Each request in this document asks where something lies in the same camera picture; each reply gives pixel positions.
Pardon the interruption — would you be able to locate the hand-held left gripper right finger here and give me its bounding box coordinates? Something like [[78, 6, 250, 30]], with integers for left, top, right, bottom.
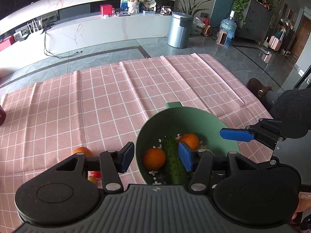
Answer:
[[178, 141, 280, 195]]

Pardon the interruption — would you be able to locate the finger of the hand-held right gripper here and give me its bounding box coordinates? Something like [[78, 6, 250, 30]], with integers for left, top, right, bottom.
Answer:
[[219, 118, 286, 150]]

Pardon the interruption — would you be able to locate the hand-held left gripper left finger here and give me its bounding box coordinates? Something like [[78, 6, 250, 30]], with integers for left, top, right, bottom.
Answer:
[[50, 141, 135, 195]]

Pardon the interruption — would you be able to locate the green cucumber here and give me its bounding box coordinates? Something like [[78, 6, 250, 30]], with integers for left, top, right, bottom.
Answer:
[[161, 136, 189, 185]]

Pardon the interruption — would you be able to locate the orange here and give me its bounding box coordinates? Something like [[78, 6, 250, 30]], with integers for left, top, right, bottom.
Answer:
[[72, 146, 94, 158], [143, 148, 167, 171], [178, 133, 200, 151]]

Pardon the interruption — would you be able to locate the green colander bowl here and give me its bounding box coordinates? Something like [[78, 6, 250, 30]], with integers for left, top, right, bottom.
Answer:
[[135, 101, 241, 186]]

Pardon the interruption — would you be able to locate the brown boot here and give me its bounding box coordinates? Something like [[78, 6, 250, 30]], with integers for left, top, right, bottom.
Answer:
[[246, 78, 273, 100]]

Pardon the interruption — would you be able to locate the pink checked tablecloth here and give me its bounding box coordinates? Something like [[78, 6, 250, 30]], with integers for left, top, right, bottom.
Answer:
[[0, 53, 277, 233]]

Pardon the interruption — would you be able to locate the pink jug stand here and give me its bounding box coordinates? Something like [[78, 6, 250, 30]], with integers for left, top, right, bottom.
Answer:
[[217, 29, 229, 46]]

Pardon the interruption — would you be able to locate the pink suitcase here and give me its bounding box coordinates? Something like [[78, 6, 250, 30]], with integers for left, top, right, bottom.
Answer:
[[270, 35, 283, 51]]

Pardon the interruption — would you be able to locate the blue water jug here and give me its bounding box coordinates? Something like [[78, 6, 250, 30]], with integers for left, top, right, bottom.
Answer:
[[220, 10, 237, 42]]

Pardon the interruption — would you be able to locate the grey cabinet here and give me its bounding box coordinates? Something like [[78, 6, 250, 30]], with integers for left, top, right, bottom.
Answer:
[[237, 0, 274, 43]]

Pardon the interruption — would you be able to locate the white plastic bag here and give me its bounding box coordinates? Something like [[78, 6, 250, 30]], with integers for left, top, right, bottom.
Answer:
[[192, 17, 206, 35]]

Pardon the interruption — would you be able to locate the brown door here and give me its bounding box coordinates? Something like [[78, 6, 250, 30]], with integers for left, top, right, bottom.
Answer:
[[289, 17, 311, 59]]

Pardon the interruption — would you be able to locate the silver trash can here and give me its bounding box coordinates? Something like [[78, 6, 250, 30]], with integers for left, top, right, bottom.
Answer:
[[167, 12, 194, 49]]

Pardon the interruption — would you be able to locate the white marble console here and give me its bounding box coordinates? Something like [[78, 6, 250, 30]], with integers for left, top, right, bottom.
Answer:
[[0, 12, 175, 62]]

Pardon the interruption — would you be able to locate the potted leafy plant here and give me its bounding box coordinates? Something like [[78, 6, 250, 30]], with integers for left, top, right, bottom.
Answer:
[[170, 0, 214, 17]]

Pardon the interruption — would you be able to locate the teddy bear bouquet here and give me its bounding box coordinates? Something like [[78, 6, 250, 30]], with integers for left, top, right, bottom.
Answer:
[[127, 0, 144, 14]]

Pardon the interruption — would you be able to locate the white router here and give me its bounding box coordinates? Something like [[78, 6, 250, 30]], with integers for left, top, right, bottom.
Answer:
[[27, 18, 44, 33]]

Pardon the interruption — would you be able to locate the black cable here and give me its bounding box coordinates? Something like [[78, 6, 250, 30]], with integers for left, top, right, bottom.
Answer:
[[44, 28, 83, 59]]

